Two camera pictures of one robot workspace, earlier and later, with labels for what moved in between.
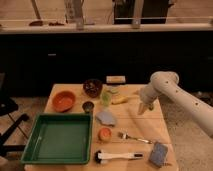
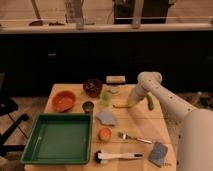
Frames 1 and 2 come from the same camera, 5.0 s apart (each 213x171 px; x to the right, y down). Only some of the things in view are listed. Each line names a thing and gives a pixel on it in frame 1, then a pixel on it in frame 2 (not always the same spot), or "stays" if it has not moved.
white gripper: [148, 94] → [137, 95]
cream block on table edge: [116, 79] stays
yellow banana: [119, 100] → [121, 107]
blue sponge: [158, 155] stays
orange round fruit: [104, 134] stays
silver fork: [124, 135] stays
